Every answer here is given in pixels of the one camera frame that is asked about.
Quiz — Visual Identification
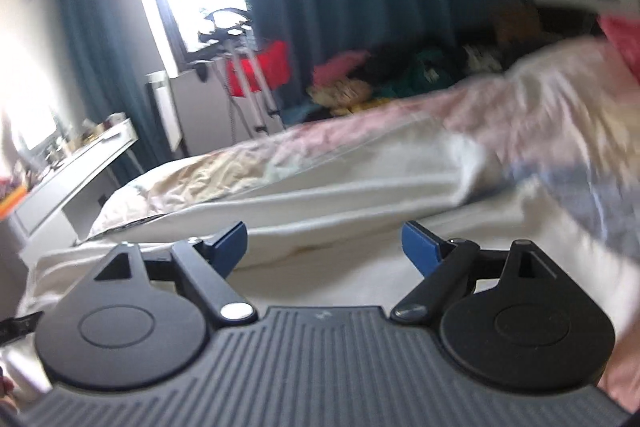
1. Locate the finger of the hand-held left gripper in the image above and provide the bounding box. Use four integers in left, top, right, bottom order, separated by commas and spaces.
0, 313, 45, 346

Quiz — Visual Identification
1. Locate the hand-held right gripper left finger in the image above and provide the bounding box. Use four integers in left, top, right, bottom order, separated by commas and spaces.
94, 221, 258, 326

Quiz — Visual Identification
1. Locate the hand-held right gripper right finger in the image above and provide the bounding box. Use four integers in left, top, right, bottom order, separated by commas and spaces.
390, 221, 561, 324

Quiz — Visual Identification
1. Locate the pile of colourful clothes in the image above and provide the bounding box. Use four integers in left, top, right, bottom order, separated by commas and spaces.
306, 42, 506, 115

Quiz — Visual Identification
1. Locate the bed with white sheet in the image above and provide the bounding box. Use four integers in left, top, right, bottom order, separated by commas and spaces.
20, 41, 640, 408

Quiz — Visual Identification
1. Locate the pink floral blanket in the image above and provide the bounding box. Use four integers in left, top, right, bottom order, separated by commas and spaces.
92, 38, 640, 238

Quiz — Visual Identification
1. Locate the white radiator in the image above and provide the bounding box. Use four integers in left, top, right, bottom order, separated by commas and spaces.
146, 71, 183, 152

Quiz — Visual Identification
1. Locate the white desk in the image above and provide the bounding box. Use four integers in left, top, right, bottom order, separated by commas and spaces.
0, 117, 143, 248

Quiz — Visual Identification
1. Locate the silver tripod stand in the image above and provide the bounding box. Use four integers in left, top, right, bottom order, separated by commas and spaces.
197, 7, 286, 138

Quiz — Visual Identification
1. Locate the red cloth on stand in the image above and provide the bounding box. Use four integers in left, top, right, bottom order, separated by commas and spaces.
225, 39, 292, 98

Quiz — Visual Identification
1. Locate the clutter of small desk things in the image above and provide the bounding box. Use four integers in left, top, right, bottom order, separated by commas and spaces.
0, 112, 128, 218

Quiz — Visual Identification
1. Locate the teal curtain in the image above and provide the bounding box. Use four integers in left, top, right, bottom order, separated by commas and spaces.
52, 0, 533, 188

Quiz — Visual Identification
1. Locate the pink pillow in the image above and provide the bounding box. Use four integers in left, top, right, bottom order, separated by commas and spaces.
597, 13, 640, 85

